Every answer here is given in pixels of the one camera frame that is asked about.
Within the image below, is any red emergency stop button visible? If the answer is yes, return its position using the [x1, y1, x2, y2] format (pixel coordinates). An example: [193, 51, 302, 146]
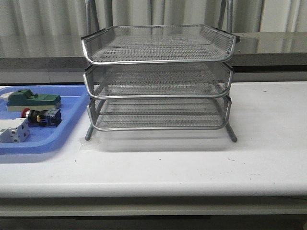
[21, 108, 62, 127]

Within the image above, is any silver mesh tray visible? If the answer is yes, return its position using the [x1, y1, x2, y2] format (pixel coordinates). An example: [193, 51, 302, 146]
[83, 62, 234, 99]
[81, 24, 237, 65]
[87, 97, 232, 131]

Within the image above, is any green terminal block component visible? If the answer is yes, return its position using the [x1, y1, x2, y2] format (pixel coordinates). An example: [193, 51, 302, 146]
[0, 89, 61, 112]

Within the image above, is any grey metal rack frame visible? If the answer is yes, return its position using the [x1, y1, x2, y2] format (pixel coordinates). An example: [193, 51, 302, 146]
[85, 0, 237, 142]

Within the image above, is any clear tape on table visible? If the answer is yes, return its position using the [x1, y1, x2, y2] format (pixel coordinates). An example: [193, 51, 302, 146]
[79, 137, 100, 150]

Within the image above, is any blue plastic tray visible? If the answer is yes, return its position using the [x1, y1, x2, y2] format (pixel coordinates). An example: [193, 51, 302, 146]
[0, 85, 89, 155]

